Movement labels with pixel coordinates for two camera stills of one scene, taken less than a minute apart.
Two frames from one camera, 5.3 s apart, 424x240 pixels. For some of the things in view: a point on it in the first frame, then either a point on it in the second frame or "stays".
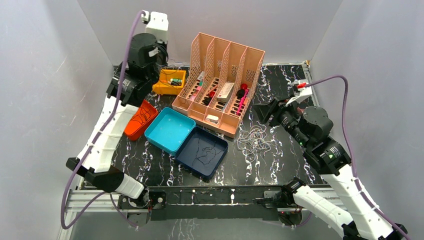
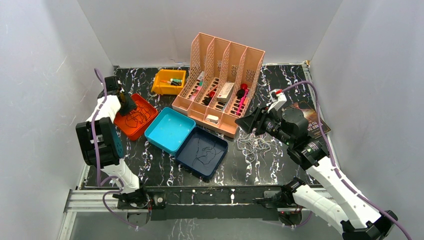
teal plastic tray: x=169 y=130 stays
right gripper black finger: x=266 y=112 to x=253 y=122
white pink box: x=225 y=93 stays
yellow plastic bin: x=162 y=88 stays
